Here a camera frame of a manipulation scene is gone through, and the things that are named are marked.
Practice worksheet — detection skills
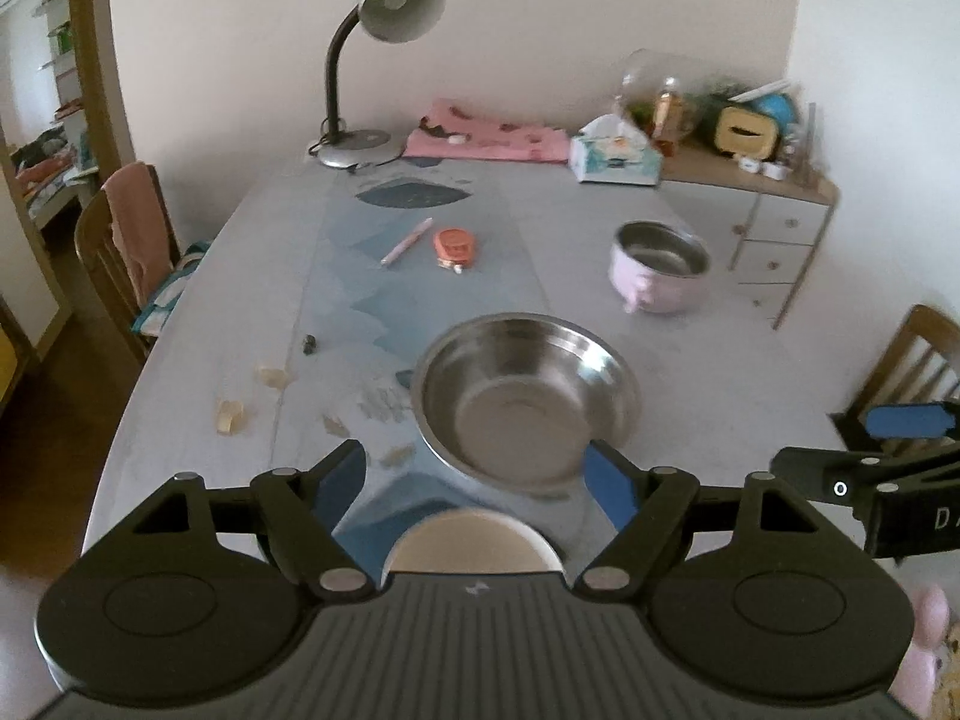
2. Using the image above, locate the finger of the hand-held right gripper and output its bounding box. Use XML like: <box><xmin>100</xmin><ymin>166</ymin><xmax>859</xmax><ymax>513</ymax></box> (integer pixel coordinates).
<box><xmin>771</xmin><ymin>446</ymin><xmax>960</xmax><ymax>507</ymax></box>
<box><xmin>861</xmin><ymin>400</ymin><xmax>960</xmax><ymax>442</ymax></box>

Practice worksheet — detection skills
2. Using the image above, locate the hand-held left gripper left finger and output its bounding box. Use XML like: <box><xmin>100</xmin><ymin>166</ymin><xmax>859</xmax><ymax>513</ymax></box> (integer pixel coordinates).
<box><xmin>131</xmin><ymin>439</ymin><xmax>376</xmax><ymax>601</ymax></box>

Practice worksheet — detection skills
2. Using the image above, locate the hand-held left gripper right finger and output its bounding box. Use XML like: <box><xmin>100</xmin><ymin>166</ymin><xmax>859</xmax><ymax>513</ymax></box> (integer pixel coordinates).
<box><xmin>568</xmin><ymin>439</ymin><xmax>822</xmax><ymax>601</ymax></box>

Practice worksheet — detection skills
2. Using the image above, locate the stainless steel bowl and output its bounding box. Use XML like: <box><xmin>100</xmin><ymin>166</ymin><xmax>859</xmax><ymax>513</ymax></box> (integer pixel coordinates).
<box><xmin>410</xmin><ymin>313</ymin><xmax>642</xmax><ymax>496</ymax></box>

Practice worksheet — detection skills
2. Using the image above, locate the pink eared plate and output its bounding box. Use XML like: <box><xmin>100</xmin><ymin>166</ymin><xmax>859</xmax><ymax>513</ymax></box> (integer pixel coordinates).
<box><xmin>896</xmin><ymin>585</ymin><xmax>953</xmax><ymax>720</ymax></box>

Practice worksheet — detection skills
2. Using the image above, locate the cream ceramic bowl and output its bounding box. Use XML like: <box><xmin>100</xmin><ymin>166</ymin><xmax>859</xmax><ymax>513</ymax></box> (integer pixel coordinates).
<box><xmin>381</xmin><ymin>508</ymin><xmax>562</xmax><ymax>586</ymax></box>

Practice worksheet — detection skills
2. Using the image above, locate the pink pot with steel liner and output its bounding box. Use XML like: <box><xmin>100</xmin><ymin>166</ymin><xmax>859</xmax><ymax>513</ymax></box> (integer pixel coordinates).
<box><xmin>607</xmin><ymin>221</ymin><xmax>712</xmax><ymax>314</ymax></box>

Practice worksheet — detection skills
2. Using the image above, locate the brown slatted wooden chair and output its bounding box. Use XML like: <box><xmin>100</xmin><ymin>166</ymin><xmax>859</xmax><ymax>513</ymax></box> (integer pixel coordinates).
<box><xmin>827</xmin><ymin>305</ymin><xmax>960</xmax><ymax>458</ymax></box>

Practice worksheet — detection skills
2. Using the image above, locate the yellow patterned bag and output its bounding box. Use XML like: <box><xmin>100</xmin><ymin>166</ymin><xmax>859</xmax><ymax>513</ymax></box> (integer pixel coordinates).
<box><xmin>937</xmin><ymin>619</ymin><xmax>960</xmax><ymax>691</ymax></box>

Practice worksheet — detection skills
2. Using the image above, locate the grey cabinet with drawers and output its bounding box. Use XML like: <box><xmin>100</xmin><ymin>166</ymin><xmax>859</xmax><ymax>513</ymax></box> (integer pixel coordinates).
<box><xmin>660</xmin><ymin>142</ymin><xmax>841</xmax><ymax>331</ymax></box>

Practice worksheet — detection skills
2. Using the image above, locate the pink pen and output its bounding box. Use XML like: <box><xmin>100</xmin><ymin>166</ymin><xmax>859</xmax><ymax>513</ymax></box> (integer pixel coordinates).
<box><xmin>380</xmin><ymin>217</ymin><xmax>434</xmax><ymax>267</ymax></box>

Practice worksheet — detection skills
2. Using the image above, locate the teal chair cushion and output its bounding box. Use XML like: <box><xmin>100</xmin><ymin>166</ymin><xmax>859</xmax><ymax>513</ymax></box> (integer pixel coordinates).
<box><xmin>131</xmin><ymin>240</ymin><xmax>215</xmax><ymax>337</ymax></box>

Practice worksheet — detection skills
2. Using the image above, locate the small orange case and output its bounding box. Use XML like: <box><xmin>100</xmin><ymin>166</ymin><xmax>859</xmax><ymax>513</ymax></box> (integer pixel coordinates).
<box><xmin>433</xmin><ymin>229</ymin><xmax>479</xmax><ymax>275</ymax></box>

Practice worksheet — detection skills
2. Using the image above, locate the clear acrylic holder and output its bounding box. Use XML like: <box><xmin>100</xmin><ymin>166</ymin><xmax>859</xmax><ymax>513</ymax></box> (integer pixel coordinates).
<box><xmin>780</xmin><ymin>101</ymin><xmax>822</xmax><ymax>185</ymax></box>

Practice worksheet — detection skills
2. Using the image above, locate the pink towel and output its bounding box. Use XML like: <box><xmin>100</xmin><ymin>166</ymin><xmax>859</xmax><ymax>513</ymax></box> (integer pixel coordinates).
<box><xmin>103</xmin><ymin>163</ymin><xmax>181</xmax><ymax>301</ymax></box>

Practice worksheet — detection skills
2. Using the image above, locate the tissue box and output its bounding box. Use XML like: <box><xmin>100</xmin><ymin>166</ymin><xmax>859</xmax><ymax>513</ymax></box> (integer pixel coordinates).
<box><xmin>568</xmin><ymin>114</ymin><xmax>665</xmax><ymax>187</ymax></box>

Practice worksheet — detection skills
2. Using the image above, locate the yellow tissue holder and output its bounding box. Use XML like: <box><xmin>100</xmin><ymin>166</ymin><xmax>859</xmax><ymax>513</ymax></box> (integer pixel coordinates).
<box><xmin>712</xmin><ymin>105</ymin><xmax>777</xmax><ymax>158</ymax></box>

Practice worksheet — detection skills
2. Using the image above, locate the wooden chair with towel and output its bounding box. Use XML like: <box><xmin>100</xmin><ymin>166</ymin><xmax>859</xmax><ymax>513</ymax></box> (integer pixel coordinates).
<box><xmin>73</xmin><ymin>163</ymin><xmax>188</xmax><ymax>365</ymax></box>

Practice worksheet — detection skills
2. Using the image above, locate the blue globe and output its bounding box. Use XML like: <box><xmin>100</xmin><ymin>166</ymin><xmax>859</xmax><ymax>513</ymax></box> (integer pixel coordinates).
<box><xmin>750</xmin><ymin>90</ymin><xmax>797</xmax><ymax>125</ymax></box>

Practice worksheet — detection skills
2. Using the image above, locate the white stick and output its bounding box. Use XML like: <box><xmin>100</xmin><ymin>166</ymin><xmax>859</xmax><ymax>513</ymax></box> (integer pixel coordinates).
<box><xmin>729</xmin><ymin>79</ymin><xmax>792</xmax><ymax>102</ymax></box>

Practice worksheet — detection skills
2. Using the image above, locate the pink patterned cloth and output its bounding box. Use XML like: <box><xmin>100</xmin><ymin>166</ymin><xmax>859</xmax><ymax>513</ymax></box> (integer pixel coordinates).
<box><xmin>403</xmin><ymin>97</ymin><xmax>571</xmax><ymax>164</ymax></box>

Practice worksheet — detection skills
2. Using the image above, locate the amber bottle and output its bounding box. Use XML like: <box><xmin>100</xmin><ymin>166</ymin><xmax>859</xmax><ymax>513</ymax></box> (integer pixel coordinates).
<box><xmin>651</xmin><ymin>88</ymin><xmax>687</xmax><ymax>143</ymax></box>

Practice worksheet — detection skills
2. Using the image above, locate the round glass bowl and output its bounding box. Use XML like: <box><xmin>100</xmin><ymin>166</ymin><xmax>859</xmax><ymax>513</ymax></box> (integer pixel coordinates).
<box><xmin>615</xmin><ymin>49</ymin><xmax>721</xmax><ymax>143</ymax></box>

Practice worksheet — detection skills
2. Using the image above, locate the grey gooseneck desk lamp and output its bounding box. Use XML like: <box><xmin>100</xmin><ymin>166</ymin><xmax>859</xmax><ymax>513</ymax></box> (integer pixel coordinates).
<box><xmin>310</xmin><ymin>0</ymin><xmax>445</xmax><ymax>168</ymax></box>

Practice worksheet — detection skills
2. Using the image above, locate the wooden framed mirror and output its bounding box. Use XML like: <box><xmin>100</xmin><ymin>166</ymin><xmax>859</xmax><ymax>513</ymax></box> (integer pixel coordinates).
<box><xmin>0</xmin><ymin>0</ymin><xmax>147</xmax><ymax>361</ymax></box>

